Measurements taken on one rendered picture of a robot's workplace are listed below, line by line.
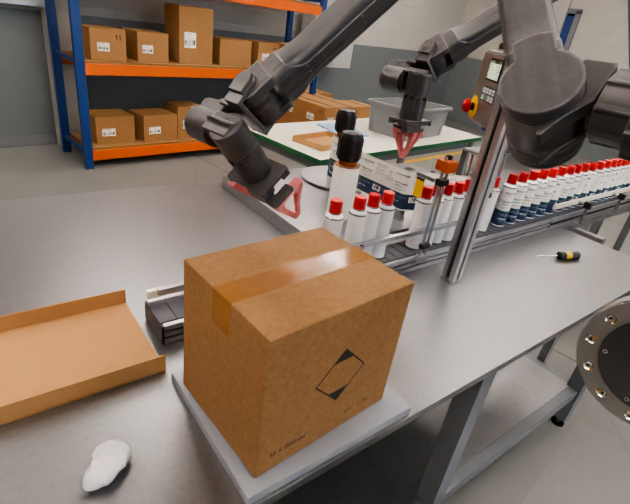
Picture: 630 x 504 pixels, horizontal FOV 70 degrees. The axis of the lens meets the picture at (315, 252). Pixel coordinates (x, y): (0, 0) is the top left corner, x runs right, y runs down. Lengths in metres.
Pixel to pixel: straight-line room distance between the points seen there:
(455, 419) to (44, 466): 0.97
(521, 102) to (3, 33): 4.86
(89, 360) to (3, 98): 4.33
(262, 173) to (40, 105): 4.59
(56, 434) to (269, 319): 0.44
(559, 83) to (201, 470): 0.72
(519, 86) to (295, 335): 0.39
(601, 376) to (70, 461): 0.81
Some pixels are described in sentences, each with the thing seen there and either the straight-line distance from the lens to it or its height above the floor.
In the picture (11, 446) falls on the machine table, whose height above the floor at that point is 0.83.
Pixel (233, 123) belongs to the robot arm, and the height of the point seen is 1.33.
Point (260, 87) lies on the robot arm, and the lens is 0.71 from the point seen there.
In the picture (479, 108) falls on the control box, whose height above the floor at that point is 1.33.
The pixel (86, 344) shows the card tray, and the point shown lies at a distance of 1.06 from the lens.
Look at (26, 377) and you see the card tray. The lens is 1.01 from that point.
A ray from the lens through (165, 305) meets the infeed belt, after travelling 1.07.
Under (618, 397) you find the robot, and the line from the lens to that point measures 0.81.
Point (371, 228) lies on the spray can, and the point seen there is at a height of 0.99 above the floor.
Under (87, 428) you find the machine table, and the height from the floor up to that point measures 0.83.
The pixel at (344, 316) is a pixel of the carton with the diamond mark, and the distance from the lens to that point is 0.67.
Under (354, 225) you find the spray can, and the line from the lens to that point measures 1.22.
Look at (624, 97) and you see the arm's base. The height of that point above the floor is 1.46.
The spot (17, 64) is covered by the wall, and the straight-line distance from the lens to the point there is 5.17.
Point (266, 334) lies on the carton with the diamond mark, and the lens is 0.60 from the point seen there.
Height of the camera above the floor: 1.49
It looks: 27 degrees down
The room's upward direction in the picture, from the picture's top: 9 degrees clockwise
